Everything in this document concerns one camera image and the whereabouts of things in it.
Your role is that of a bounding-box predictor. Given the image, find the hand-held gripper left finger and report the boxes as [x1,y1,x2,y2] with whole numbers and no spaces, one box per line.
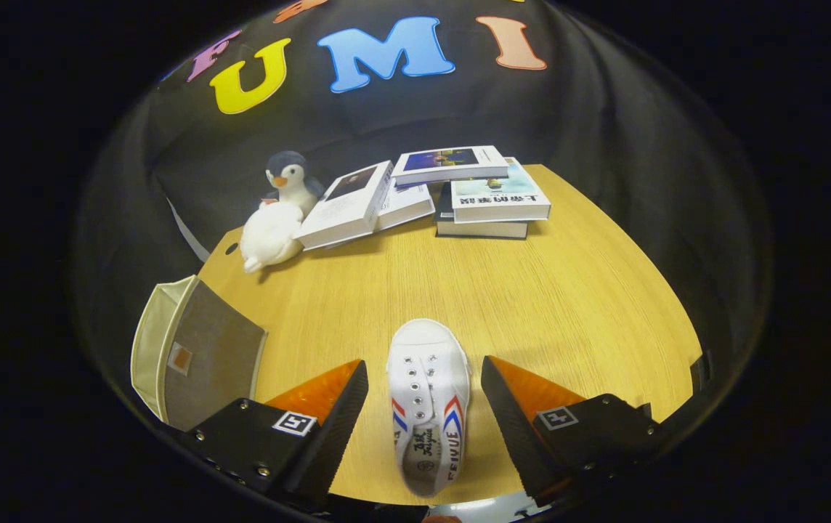
[187,360,370,502]

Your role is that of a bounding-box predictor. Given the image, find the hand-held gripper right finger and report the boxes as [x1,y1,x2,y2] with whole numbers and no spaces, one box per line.
[480,355,668,502]

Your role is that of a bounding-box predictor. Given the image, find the white canvas shoe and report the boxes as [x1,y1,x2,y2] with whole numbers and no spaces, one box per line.
[386,318,471,498]

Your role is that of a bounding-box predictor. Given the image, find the beige grey fabric storage box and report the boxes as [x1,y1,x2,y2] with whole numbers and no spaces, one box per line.
[131,275,269,432]

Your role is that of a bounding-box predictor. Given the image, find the dark grey book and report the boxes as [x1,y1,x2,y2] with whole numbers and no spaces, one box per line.
[435,182,530,240]

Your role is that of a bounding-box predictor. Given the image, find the white plush toy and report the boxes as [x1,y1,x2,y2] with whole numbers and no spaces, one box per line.
[240,201,305,274]

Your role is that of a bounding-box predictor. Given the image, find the white book with dark photo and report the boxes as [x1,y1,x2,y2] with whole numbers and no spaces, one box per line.
[294,161,394,251]

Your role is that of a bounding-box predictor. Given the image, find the book with pale teal cover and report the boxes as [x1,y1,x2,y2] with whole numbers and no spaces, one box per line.
[450,158,551,223]

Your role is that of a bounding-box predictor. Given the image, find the plain white book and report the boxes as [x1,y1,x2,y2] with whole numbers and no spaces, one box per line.
[374,182,436,232]

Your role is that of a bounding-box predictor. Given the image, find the penguin plush toy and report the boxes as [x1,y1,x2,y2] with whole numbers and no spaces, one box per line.
[264,151,325,217]

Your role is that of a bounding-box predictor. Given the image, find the book with blue picture cover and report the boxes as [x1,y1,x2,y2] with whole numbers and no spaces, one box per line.
[390,145,509,187]

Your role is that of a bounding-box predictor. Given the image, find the black backdrop cloth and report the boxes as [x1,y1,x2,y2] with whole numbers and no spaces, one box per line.
[70,0,776,437]

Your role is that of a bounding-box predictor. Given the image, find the black table edge bracket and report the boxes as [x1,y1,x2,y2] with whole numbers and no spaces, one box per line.
[690,351,714,393]

